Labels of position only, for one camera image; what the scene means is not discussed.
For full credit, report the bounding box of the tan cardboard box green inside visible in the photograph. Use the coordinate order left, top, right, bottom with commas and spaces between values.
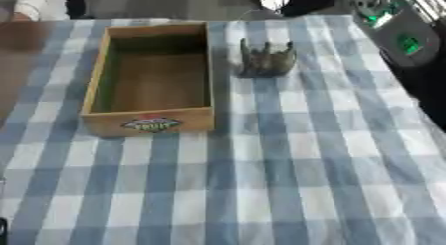
78, 21, 218, 138

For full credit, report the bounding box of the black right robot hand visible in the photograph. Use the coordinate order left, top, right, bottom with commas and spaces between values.
258, 0, 354, 18

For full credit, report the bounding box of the person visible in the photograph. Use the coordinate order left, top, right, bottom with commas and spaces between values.
8, 0, 91, 23

